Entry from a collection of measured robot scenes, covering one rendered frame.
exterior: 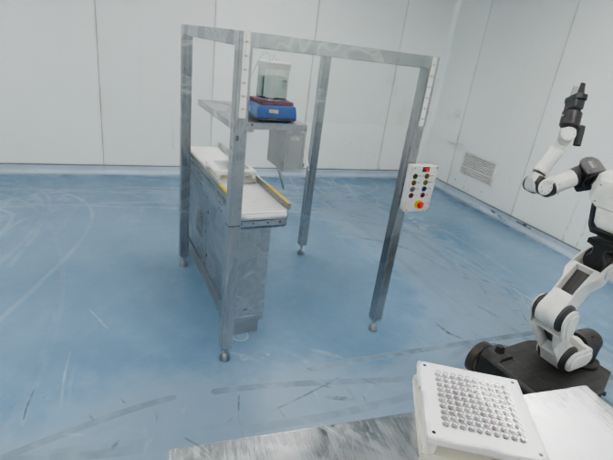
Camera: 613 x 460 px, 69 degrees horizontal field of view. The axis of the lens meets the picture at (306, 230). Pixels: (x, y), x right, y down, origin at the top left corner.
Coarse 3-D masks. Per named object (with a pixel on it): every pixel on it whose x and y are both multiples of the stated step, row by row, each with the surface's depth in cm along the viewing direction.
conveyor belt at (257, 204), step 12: (204, 156) 304; (216, 156) 308; (228, 156) 312; (252, 192) 247; (264, 192) 250; (252, 204) 228; (264, 204) 231; (276, 204) 233; (252, 216) 219; (264, 216) 222; (276, 216) 226
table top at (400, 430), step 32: (384, 416) 103; (544, 416) 109; (576, 416) 111; (608, 416) 112; (192, 448) 89; (224, 448) 90; (256, 448) 91; (288, 448) 92; (320, 448) 93; (352, 448) 94; (384, 448) 95; (416, 448) 96; (576, 448) 101; (608, 448) 102
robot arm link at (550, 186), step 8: (552, 176) 218; (560, 176) 216; (568, 176) 216; (576, 176) 216; (544, 184) 211; (552, 184) 212; (560, 184) 215; (568, 184) 216; (576, 184) 218; (544, 192) 212; (552, 192) 214
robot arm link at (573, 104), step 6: (570, 96) 214; (576, 96) 209; (582, 96) 208; (564, 102) 218; (570, 102) 213; (576, 102) 209; (582, 102) 209; (564, 108) 217; (570, 108) 212; (576, 108) 210; (582, 108) 210; (564, 114) 212; (570, 114) 210; (576, 114) 209; (582, 114) 211
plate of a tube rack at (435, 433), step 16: (432, 368) 110; (448, 368) 111; (432, 384) 104; (464, 384) 106; (512, 384) 108; (432, 400) 100; (432, 416) 95; (464, 416) 96; (528, 416) 98; (432, 432) 91; (448, 432) 92; (464, 432) 92; (528, 432) 94; (464, 448) 89; (480, 448) 89; (496, 448) 89; (512, 448) 90; (528, 448) 90; (544, 448) 91
